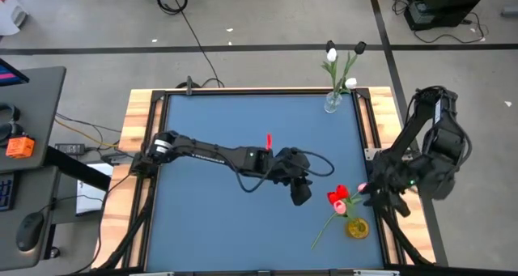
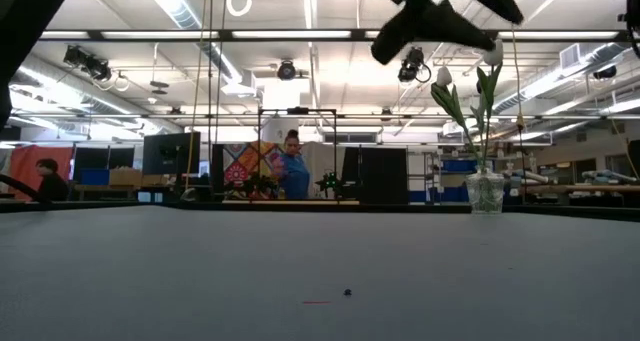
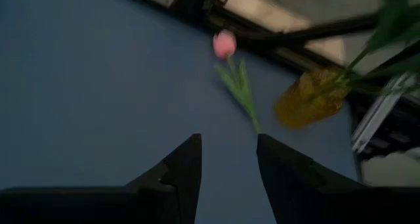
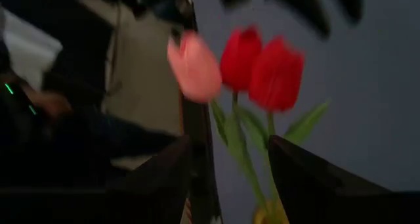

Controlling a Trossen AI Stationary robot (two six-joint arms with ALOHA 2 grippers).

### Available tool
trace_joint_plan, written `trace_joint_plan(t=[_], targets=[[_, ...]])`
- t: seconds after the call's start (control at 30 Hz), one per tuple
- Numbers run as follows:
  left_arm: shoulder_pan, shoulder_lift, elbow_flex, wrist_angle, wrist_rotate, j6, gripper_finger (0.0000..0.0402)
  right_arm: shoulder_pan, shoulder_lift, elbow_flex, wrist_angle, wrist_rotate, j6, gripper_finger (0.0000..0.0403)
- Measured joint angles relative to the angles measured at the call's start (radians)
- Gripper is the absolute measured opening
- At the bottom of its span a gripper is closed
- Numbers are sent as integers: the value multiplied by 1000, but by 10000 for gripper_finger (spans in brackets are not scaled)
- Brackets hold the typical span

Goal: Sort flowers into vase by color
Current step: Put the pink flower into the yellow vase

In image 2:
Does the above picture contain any black computer monitor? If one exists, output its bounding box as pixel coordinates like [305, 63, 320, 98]
[142, 132, 201, 176]

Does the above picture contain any wooden workbench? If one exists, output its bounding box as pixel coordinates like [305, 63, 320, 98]
[519, 183, 640, 195]

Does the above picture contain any narrow black panel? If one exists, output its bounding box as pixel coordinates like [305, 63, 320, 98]
[210, 144, 225, 202]

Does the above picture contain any white air vent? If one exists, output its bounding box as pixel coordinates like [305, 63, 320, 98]
[559, 43, 581, 71]

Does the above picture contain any red cloth backdrop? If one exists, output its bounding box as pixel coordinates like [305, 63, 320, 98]
[8, 145, 75, 185]

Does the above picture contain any ceiling camera with cable loop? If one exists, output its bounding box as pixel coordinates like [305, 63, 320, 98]
[398, 45, 432, 85]

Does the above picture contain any black overhead frame beam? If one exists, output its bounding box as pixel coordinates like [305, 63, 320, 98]
[39, 29, 640, 43]

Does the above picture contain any white backdrop sheet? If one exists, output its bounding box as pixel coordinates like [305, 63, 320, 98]
[305, 141, 346, 201]

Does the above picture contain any blue low cabinet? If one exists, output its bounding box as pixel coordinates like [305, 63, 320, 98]
[407, 189, 469, 204]

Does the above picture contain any white artificial tulip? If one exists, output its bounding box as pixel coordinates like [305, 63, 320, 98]
[435, 65, 484, 171]
[474, 39, 505, 171]

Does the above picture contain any white hanging ring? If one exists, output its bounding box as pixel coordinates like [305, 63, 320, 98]
[225, 0, 254, 18]

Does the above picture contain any black ceiling camera cluster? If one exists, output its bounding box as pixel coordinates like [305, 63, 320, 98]
[62, 44, 112, 82]

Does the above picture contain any black metal frame rig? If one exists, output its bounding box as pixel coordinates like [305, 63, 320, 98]
[257, 106, 339, 202]

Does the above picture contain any yellow hanging cable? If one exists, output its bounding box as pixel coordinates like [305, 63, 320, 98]
[183, 0, 209, 191]

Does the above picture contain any white cylinder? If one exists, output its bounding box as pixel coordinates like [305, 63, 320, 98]
[262, 118, 300, 145]

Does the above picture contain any round black ceiling camera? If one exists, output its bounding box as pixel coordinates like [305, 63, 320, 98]
[277, 59, 297, 81]

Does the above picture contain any background wooden table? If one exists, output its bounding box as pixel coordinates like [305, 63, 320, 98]
[222, 199, 361, 206]

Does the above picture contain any yellow cable with connector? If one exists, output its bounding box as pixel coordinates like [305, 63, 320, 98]
[509, 24, 527, 202]

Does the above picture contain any large black panel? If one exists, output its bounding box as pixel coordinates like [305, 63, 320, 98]
[344, 147, 409, 205]

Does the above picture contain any person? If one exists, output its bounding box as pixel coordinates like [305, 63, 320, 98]
[34, 158, 71, 203]
[273, 128, 312, 201]

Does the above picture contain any colourful patchwork quilt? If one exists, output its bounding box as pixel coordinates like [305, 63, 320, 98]
[222, 141, 284, 201]

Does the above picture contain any blue shelf bin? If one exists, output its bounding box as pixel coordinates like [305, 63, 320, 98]
[442, 159, 476, 173]

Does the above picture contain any distant black frame beam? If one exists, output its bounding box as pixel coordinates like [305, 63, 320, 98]
[14, 113, 640, 121]

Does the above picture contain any clear cut-glass vase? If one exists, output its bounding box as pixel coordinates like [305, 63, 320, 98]
[464, 163, 505, 215]

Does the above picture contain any black low partition panel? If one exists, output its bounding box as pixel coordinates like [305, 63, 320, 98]
[73, 146, 136, 171]

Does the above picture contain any blue storage bin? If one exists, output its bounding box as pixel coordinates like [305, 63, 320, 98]
[79, 169, 111, 186]

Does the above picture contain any cardboard box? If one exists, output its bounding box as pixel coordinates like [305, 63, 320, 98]
[108, 168, 144, 186]

